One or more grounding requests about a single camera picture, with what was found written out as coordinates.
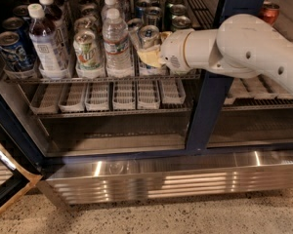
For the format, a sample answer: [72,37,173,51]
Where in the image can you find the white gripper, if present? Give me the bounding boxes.
[138,29,193,70]

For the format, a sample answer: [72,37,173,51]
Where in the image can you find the red bull can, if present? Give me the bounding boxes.
[135,0,151,19]
[127,18,143,50]
[139,25,159,75]
[144,7,162,28]

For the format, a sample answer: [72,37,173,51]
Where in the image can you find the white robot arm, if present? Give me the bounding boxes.
[138,14,293,96]

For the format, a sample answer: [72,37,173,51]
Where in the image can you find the green soda can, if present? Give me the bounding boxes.
[171,16,191,31]
[169,68,197,75]
[168,4,187,20]

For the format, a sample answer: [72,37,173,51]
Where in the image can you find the front green soda can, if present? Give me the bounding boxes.
[169,68,197,75]

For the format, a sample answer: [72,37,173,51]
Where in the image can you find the front 7up can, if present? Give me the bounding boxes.
[73,29,103,70]

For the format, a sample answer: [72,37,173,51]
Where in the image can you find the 7up can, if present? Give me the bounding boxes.
[73,29,103,70]
[74,17,97,33]

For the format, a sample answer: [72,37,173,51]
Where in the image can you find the red soda can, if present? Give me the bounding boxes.
[259,3,279,25]

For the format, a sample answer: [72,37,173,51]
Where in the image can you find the front blue pepsi can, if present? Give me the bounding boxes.
[0,31,33,72]

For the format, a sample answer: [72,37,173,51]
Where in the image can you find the blue pepsi can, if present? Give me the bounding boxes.
[0,31,33,72]
[2,17,32,47]

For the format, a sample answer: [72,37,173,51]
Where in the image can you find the steel fridge bottom grille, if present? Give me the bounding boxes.
[37,150,293,209]

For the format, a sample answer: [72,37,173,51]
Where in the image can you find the open fridge door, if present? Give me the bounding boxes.
[0,142,42,215]

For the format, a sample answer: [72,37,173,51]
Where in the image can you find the front clear water bottle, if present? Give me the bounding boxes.
[103,8,132,74]

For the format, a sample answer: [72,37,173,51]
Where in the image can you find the clear water bottle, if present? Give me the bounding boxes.
[103,8,132,74]
[101,0,119,20]

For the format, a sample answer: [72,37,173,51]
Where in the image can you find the front dark tea bottle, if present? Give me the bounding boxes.
[27,4,67,71]

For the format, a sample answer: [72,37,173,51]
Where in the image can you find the dark tea bottle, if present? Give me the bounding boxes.
[39,0,68,48]
[27,4,67,71]

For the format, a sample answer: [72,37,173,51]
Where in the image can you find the top wire shelf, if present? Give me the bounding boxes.
[4,0,217,84]

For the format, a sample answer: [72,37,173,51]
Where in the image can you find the wire shelf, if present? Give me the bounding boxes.
[29,75,293,118]
[4,0,217,84]

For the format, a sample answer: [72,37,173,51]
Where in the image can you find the blue fridge door frame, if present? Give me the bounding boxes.
[186,0,264,152]

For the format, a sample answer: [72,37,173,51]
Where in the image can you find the lower wire shelf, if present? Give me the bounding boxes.
[29,75,293,118]

